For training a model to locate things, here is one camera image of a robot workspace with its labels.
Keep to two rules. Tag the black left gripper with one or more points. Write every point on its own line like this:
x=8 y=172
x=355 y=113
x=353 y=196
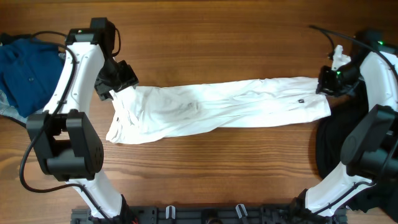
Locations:
x=130 y=79

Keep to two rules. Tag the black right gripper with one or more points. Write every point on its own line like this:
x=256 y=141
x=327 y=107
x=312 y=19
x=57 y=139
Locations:
x=324 y=87

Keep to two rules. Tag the white printed t-shirt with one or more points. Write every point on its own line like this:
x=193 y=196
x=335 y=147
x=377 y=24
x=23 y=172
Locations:
x=149 y=113

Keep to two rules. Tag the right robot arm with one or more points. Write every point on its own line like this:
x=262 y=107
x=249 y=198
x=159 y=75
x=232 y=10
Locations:
x=367 y=153

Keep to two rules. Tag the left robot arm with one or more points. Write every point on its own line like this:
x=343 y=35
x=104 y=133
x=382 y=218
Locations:
x=65 y=142

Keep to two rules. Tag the black garment right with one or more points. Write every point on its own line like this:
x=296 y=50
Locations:
x=331 y=133

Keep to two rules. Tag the blue button shirt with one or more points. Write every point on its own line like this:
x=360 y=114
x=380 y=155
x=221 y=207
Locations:
x=29 y=74

